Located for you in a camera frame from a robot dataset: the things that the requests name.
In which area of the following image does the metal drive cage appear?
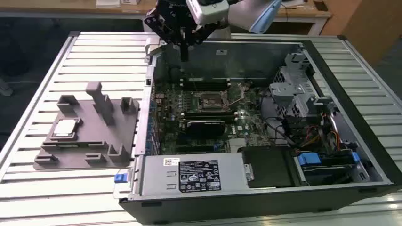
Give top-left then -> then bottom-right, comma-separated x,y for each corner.
269,53 -> 318,118

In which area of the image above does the black plastic shroud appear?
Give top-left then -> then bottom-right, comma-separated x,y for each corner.
242,145 -> 307,189

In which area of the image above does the silver CPU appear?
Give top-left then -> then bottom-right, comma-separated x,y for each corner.
52,119 -> 82,138

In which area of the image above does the yellow red wire bundle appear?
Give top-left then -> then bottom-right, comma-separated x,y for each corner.
294,112 -> 345,153

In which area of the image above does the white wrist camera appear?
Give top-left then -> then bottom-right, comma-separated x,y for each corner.
187,0 -> 233,25

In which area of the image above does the disk bay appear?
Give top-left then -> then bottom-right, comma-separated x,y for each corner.
294,150 -> 373,186

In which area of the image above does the silver power supply unit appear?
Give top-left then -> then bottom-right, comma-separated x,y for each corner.
138,154 -> 253,197

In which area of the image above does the green motherboard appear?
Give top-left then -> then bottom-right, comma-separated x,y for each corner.
150,80 -> 274,155

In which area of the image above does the black expansion slot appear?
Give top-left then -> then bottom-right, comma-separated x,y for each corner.
178,145 -> 214,153

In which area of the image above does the black RAM slot bank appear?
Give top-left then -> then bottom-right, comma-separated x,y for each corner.
185,111 -> 239,122
181,77 -> 233,92

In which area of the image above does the silver chipset heatsink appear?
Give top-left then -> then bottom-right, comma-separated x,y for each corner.
229,138 -> 247,151

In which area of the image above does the CPU socket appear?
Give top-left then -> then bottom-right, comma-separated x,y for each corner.
197,91 -> 233,112

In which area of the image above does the wooden cabinet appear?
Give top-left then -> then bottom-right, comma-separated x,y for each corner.
320,0 -> 402,64

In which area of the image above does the metal socket cover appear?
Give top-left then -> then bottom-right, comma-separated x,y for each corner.
219,89 -> 233,111

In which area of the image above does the wooden desk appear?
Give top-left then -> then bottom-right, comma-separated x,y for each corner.
0,0 -> 334,36

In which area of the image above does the pale blue teach pendant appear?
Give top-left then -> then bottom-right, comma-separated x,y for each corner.
250,0 -> 283,33

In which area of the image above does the black PC case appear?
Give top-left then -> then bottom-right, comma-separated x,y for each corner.
113,37 -> 402,226

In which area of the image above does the blue disk carrier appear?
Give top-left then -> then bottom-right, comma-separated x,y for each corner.
297,152 -> 324,167

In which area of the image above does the white chair foot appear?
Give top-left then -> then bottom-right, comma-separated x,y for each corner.
0,77 -> 14,96

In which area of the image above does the grey parts rack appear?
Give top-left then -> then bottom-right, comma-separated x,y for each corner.
32,81 -> 141,170

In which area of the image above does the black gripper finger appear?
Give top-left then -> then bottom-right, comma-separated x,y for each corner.
185,21 -> 227,62
145,14 -> 186,62

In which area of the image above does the black graphics card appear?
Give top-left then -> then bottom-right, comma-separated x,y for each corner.
186,120 -> 227,137

